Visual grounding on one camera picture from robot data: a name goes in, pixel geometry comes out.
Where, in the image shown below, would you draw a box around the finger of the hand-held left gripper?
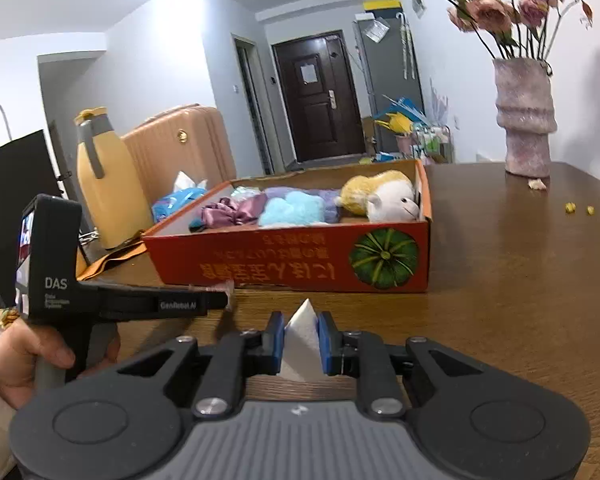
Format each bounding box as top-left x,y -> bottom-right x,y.
99,284 -> 231,325

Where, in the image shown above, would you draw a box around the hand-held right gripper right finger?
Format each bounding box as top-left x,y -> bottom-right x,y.
317,311 -> 483,420

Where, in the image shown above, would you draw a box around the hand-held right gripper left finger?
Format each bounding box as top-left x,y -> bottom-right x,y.
116,311 -> 285,420

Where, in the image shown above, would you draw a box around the white wedge makeup sponge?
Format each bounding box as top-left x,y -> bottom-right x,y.
278,298 -> 326,382

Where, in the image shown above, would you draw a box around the red cardboard box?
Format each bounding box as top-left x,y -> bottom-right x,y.
141,159 -> 432,293

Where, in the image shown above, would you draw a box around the purple satin bow scrunchie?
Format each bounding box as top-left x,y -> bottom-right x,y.
200,195 -> 268,233

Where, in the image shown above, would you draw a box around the blue fluffy heart puff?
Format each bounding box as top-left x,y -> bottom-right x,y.
257,191 -> 331,227

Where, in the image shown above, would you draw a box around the purple knitted pouch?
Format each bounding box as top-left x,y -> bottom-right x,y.
300,188 -> 342,224

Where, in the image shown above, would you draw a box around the person's left hand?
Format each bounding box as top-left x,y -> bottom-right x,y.
0,317 -> 77,411

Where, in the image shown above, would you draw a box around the orange cloth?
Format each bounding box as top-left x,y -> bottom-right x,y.
76,240 -> 148,282

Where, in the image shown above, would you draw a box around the yellow thermos jug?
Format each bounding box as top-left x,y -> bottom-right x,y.
74,106 -> 146,251

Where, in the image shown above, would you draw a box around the black paper bag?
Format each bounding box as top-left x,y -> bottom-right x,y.
0,101 -> 63,306

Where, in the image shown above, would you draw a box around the blue tissue pack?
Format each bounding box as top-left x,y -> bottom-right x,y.
151,171 -> 211,223

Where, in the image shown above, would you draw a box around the peach ribbed suitcase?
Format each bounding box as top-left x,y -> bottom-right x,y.
120,104 -> 238,196

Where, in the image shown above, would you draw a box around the yellow and white plush sheep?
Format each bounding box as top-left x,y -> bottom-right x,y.
335,170 -> 422,223

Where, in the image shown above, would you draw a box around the grey interior door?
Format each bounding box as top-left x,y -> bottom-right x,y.
231,35 -> 276,176

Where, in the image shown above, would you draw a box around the small storage rack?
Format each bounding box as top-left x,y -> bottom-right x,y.
410,125 -> 453,163

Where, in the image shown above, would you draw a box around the dark brown entrance door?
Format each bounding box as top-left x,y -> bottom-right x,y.
271,30 -> 368,163

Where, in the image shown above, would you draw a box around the blue and yellow bundle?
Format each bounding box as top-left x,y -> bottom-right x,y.
375,97 -> 431,136

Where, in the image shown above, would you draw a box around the grey refrigerator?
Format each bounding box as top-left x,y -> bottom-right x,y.
352,12 -> 426,153

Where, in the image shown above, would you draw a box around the pink textured vase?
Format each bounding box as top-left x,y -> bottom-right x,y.
492,57 -> 558,178

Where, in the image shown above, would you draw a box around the dried pink roses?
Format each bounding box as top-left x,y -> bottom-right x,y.
370,0 -> 593,61

